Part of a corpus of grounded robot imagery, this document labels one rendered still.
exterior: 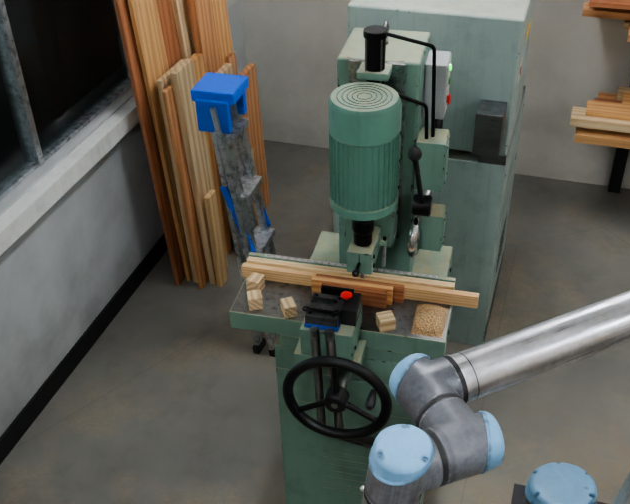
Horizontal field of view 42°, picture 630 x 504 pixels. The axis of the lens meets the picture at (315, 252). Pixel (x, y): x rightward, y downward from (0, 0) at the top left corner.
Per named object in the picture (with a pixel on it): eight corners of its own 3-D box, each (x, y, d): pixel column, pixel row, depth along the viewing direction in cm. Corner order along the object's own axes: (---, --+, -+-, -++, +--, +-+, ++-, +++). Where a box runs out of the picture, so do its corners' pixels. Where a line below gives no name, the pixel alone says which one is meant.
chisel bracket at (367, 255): (346, 276, 227) (346, 251, 222) (356, 247, 238) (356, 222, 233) (373, 280, 226) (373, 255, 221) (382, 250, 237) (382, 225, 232)
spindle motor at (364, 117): (323, 218, 213) (320, 108, 195) (337, 183, 227) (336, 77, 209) (390, 226, 210) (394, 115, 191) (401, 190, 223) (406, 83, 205)
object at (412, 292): (242, 277, 242) (241, 266, 240) (244, 273, 244) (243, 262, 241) (477, 308, 228) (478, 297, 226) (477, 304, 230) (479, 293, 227)
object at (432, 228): (409, 248, 242) (411, 214, 234) (413, 234, 247) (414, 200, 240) (442, 252, 240) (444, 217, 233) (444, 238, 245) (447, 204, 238)
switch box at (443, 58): (421, 118, 230) (424, 64, 220) (426, 102, 237) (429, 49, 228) (443, 120, 228) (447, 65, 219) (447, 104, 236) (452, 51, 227)
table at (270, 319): (218, 350, 226) (216, 333, 223) (251, 282, 250) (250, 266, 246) (440, 384, 214) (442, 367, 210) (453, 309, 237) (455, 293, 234)
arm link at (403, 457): (449, 459, 122) (389, 478, 118) (435, 508, 130) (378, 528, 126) (419, 412, 128) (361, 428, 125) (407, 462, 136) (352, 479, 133)
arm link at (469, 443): (476, 388, 136) (409, 407, 131) (517, 436, 127) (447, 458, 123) (468, 429, 141) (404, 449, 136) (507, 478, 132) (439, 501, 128)
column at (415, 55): (337, 275, 258) (334, 57, 215) (351, 235, 275) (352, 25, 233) (408, 284, 253) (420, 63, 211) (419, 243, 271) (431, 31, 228)
